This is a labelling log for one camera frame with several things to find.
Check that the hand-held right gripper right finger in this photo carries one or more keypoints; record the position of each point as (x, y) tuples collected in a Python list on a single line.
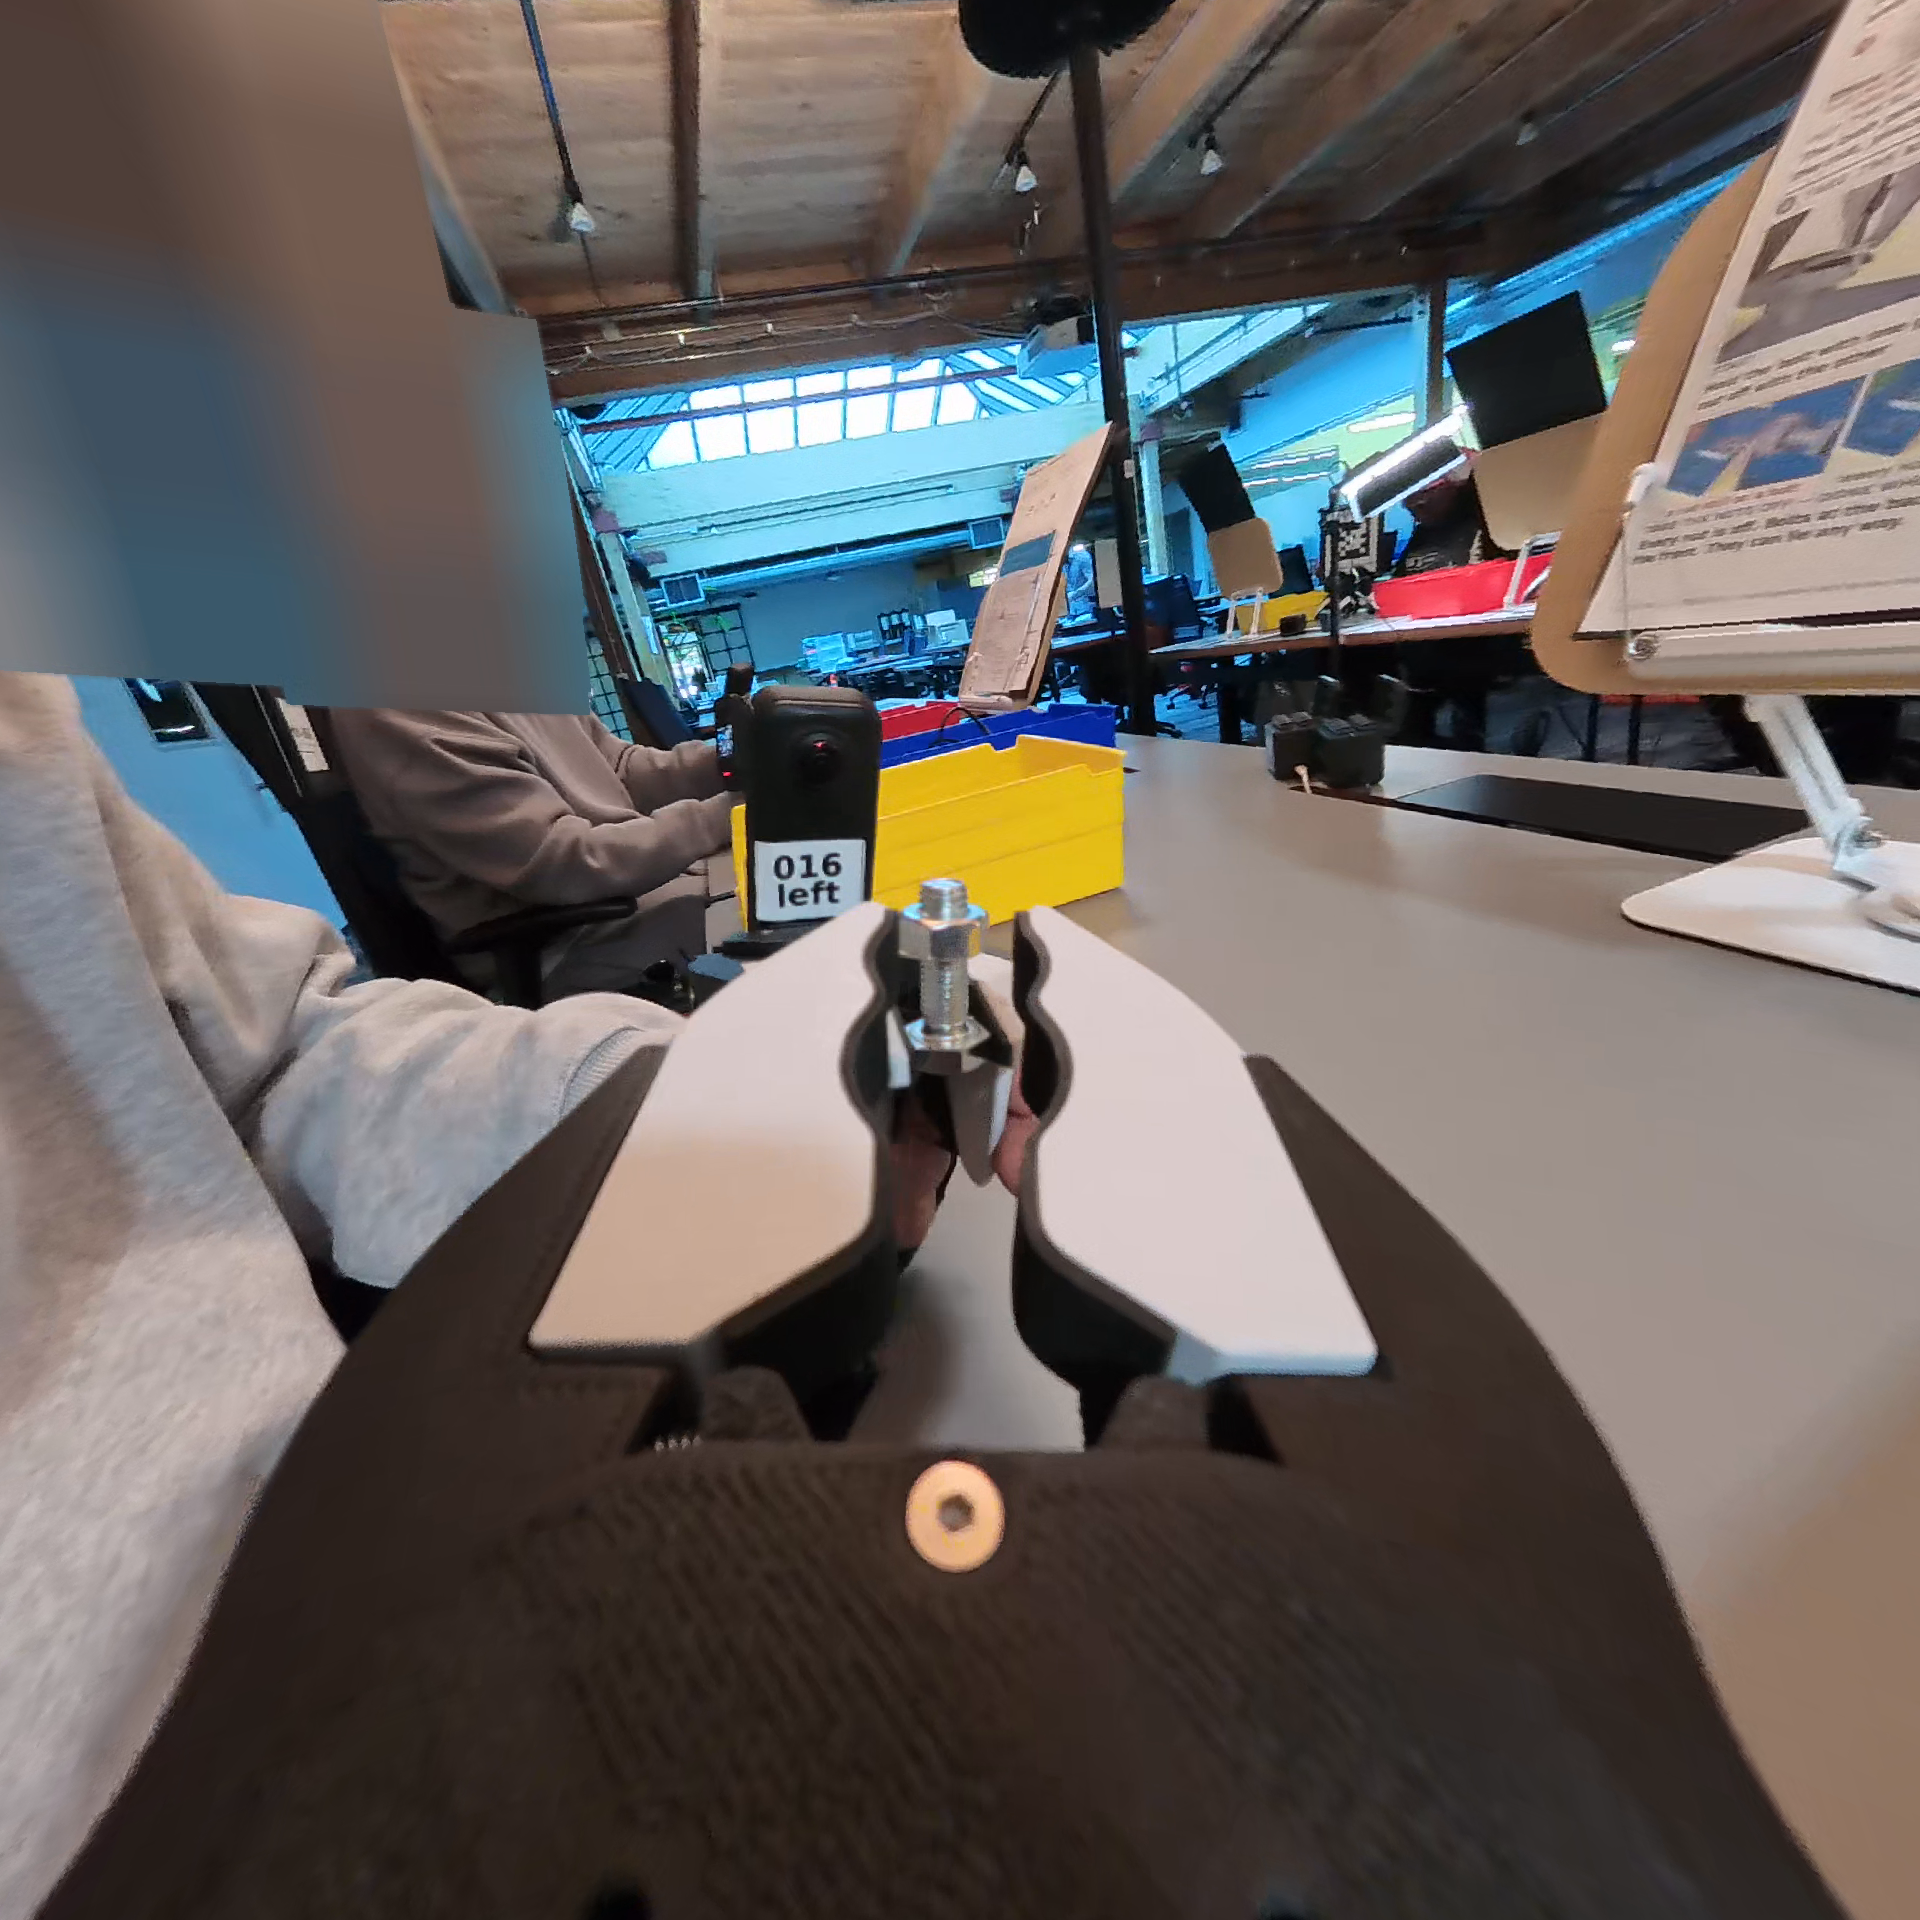
[(1185, 1186)]

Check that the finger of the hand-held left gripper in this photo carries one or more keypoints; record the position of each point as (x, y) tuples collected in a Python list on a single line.
[(990, 1094), (900, 1069)]

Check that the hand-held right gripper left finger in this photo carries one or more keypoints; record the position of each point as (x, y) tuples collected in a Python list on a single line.
[(750, 1140)]

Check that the silver hex bolt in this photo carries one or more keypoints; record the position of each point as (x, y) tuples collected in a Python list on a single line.
[(952, 994)]

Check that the silver hex nut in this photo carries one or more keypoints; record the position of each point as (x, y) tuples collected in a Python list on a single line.
[(940, 930)]

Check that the person's left forearm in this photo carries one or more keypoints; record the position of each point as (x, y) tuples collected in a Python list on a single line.
[(447, 1111)]

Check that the grey desk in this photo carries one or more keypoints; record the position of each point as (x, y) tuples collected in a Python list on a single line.
[(1499, 1201)]

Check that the black desk mat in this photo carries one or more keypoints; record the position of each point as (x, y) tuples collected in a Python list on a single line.
[(1589, 817)]

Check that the person's left hand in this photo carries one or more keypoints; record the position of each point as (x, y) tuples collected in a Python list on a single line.
[(1023, 1140)]

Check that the red plastic bin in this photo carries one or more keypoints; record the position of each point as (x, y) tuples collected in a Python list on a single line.
[(916, 716)]

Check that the blue plastic bin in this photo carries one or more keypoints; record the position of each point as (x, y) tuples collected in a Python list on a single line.
[(1020, 726)]

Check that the cardboard sign board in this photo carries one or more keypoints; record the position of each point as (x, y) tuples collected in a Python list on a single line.
[(1036, 567)]

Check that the long work table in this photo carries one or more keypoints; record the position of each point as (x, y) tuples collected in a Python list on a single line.
[(1201, 649)]

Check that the black office chair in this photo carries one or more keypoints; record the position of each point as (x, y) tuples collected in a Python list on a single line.
[(372, 898)]

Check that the black pole with round disc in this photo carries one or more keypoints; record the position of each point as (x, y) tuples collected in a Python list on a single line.
[(1111, 447)]

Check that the tan and white document stand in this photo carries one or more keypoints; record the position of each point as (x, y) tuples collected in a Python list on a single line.
[(1528, 480), (1246, 557), (1768, 915)]

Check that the ceiling projector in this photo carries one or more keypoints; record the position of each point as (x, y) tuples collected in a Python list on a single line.
[(1058, 345)]

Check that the small yellow plastic bin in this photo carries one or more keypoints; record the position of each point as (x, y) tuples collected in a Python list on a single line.
[(1292, 607)]

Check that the black stand with checkered marker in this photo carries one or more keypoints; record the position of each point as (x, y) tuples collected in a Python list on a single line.
[(1349, 550)]

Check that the ceiling track light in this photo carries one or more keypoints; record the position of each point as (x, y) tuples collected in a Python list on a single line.
[(1207, 153), (1023, 174), (574, 218)]

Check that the wide red plastic tray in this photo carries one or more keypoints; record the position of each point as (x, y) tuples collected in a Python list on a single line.
[(1452, 589)]

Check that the person's grey sweatshirt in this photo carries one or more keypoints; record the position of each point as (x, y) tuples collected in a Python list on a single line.
[(104, 1275)]

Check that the white bar lamp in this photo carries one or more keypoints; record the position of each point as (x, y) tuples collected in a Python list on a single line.
[(1403, 461)]

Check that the printed instruction sheet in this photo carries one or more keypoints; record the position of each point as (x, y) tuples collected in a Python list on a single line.
[(1802, 299)]

